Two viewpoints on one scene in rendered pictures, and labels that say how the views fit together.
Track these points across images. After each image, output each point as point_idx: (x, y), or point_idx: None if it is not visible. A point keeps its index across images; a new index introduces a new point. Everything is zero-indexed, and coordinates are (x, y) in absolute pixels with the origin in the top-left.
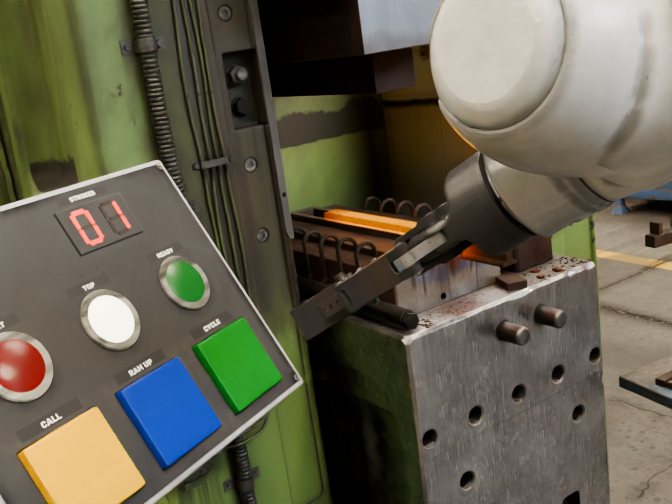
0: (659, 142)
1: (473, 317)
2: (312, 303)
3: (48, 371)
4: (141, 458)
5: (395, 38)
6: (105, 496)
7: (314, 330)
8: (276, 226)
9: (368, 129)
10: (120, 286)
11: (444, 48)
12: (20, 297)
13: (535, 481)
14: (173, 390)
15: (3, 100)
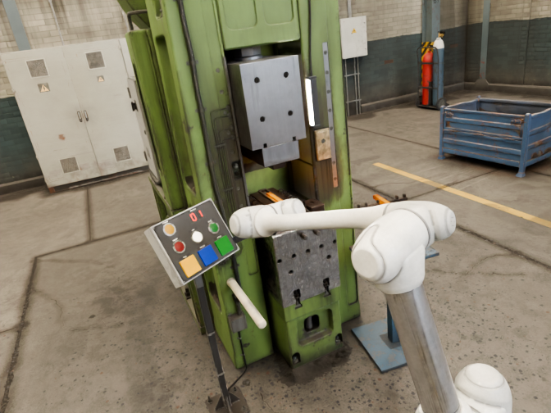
0: (257, 237)
1: (293, 232)
2: (235, 237)
3: (184, 247)
4: (201, 264)
5: (273, 162)
6: (193, 270)
7: (236, 242)
8: (245, 203)
9: (287, 162)
10: (199, 229)
11: (229, 224)
12: (179, 233)
13: (313, 274)
14: (208, 251)
15: (178, 159)
